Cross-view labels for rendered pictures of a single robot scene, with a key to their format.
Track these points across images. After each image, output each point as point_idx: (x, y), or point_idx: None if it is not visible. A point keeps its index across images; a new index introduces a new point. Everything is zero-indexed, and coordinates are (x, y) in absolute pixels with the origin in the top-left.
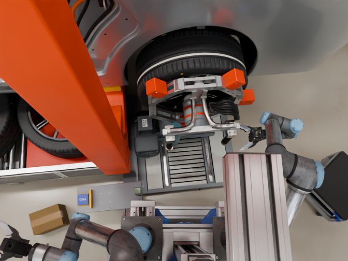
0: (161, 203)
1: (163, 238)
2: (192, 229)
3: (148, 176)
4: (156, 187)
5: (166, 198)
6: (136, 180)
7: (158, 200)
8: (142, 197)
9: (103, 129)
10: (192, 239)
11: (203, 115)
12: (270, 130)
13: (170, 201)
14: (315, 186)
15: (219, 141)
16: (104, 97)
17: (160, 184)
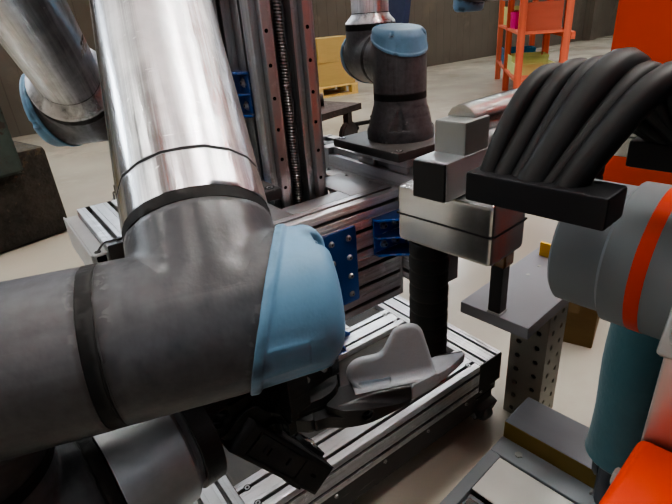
0: (435, 476)
1: (360, 186)
2: (314, 211)
3: (537, 486)
4: (489, 476)
5: (437, 496)
6: (547, 438)
7: (450, 478)
8: (482, 313)
9: None
10: (299, 204)
11: (647, 205)
12: (205, 21)
13: (420, 497)
14: None
15: None
16: None
17: (489, 491)
